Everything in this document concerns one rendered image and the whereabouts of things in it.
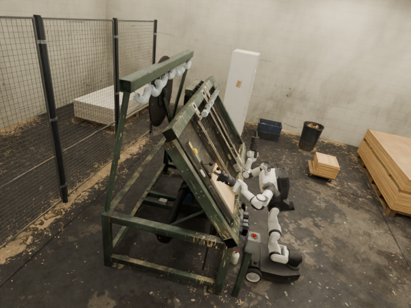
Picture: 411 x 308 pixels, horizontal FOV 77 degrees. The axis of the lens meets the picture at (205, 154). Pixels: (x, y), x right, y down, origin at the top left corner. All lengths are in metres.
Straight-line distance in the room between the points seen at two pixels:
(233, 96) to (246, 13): 2.29
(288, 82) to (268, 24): 1.57
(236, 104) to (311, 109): 2.38
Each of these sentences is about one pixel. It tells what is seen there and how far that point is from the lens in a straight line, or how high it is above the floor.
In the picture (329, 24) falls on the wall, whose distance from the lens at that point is 7.58.
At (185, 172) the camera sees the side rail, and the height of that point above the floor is 1.52.
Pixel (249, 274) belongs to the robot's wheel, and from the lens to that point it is 3.38.
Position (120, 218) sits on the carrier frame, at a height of 0.79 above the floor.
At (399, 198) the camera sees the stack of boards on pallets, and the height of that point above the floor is 0.41.
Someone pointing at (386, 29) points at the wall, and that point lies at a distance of 7.86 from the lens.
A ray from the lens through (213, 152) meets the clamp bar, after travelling 2.82.
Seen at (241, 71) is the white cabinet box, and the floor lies 1.65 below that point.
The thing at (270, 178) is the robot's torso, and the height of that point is 1.35.
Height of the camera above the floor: 2.72
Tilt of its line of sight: 29 degrees down
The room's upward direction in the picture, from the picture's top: 9 degrees clockwise
